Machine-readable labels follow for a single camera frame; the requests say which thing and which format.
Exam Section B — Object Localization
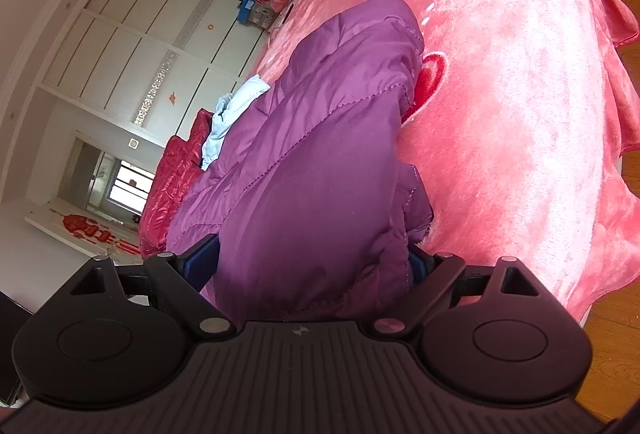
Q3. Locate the pink heart-print bed blanket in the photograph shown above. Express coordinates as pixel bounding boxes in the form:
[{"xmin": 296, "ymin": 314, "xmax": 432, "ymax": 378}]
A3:
[{"xmin": 245, "ymin": 0, "xmax": 640, "ymax": 330}]

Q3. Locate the window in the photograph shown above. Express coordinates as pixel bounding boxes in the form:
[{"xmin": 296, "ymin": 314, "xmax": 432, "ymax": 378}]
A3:
[{"xmin": 87, "ymin": 151, "xmax": 156, "ymax": 217}]

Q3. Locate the red paper-cut decoration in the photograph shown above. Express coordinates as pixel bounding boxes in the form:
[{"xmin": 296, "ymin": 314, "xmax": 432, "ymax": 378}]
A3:
[{"xmin": 62, "ymin": 214, "xmax": 113, "ymax": 242}]

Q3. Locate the grey shoe box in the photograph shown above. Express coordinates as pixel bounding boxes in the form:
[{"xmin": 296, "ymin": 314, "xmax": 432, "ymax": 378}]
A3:
[{"xmin": 250, "ymin": 4, "xmax": 273, "ymax": 30}]

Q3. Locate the purple down jacket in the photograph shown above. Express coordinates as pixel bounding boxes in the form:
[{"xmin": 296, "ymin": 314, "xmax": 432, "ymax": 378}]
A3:
[{"xmin": 165, "ymin": 0, "xmax": 436, "ymax": 322}]

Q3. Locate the light blue quilted jacket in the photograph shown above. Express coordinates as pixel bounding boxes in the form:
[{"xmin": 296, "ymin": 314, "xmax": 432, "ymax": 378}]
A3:
[{"xmin": 200, "ymin": 75, "xmax": 271, "ymax": 172}]

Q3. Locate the white wardrobe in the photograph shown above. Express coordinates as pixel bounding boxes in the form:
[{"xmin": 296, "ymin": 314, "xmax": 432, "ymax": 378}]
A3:
[{"xmin": 37, "ymin": 0, "xmax": 273, "ymax": 150}]

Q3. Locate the black screen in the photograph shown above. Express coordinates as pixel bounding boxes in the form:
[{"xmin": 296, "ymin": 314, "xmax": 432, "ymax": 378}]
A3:
[{"xmin": 0, "ymin": 291, "xmax": 36, "ymax": 407}]

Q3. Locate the magenta down jacket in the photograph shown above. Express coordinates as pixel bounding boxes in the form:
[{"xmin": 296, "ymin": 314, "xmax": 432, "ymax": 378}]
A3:
[{"xmin": 139, "ymin": 108, "xmax": 216, "ymax": 259}]

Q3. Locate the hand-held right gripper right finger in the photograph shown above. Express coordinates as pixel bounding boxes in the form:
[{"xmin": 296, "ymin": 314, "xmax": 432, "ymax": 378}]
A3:
[{"xmin": 372, "ymin": 244, "xmax": 541, "ymax": 340}]

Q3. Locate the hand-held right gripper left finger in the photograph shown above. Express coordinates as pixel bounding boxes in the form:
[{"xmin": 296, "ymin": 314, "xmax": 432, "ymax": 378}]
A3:
[{"xmin": 67, "ymin": 234, "xmax": 238, "ymax": 340}]

